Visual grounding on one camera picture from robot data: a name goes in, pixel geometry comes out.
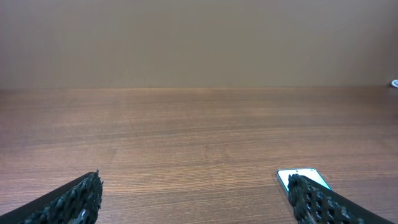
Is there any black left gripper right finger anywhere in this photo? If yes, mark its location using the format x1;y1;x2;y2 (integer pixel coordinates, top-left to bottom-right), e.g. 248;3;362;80
287;174;393;224

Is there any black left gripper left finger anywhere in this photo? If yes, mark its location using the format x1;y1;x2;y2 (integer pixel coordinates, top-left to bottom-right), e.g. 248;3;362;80
1;171;103;224

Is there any smartphone with light screen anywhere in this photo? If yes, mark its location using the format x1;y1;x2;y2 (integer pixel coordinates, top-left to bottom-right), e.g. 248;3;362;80
276;167;333;197

